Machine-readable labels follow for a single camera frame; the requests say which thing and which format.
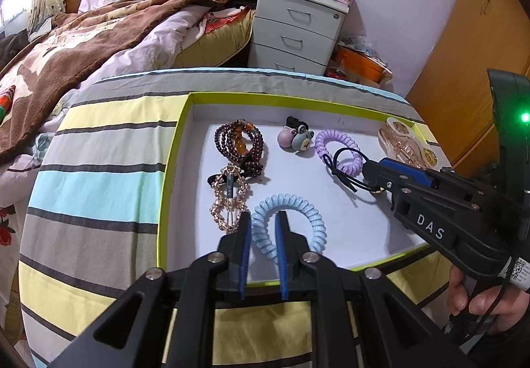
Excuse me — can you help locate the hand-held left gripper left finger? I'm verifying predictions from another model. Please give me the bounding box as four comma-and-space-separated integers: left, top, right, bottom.
50, 211, 253, 368

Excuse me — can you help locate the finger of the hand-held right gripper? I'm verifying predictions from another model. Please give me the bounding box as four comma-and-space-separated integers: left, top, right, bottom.
380, 157, 502, 211
362, 161, 456, 248

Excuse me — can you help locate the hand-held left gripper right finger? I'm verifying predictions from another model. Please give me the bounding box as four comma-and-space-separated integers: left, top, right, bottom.
274, 211, 450, 368

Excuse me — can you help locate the blue spiral hair tie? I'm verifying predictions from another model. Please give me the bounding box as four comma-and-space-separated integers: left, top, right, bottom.
251, 194, 326, 267

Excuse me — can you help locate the gold rhinestone hair clip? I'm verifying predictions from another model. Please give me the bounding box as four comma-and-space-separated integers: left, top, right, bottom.
207, 165, 251, 234

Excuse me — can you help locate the green cardboard box tray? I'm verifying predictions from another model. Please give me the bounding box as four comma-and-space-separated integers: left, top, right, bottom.
156, 91, 442, 273

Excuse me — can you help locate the black hair tie with bead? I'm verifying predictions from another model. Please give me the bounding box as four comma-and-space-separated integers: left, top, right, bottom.
323, 146, 388, 205

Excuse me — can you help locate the purple spiral hair tie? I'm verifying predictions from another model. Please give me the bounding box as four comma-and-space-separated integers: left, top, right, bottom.
315, 128, 364, 175

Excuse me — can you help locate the bear hair clip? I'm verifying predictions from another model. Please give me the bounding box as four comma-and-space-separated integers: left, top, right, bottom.
277, 116, 315, 153

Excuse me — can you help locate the person's right hand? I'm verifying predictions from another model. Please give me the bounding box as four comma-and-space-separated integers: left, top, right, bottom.
447, 264, 516, 325

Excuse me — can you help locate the clear pink hair claw clip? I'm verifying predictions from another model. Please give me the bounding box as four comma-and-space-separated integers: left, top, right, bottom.
378, 116, 440, 170

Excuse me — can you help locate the orange storage box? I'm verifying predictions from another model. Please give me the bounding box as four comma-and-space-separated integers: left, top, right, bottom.
335, 45, 392, 83

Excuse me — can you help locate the wooden wardrobe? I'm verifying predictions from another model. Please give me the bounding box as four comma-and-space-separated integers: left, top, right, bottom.
406, 0, 530, 170

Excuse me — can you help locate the striped bed sheet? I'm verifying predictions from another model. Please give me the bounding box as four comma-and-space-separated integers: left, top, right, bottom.
17, 67, 456, 368

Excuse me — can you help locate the grey drawer nightstand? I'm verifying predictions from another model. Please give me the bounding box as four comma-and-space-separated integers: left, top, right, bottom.
247, 0, 347, 76

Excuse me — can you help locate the brown blanket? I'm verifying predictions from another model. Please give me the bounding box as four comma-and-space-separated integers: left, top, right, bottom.
0, 0, 235, 159

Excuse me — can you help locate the red green striped cloth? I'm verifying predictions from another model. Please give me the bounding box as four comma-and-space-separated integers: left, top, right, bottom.
0, 84, 17, 126

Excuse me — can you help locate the dark red bead bracelet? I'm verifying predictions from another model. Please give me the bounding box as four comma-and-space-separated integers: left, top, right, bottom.
214, 119, 266, 178

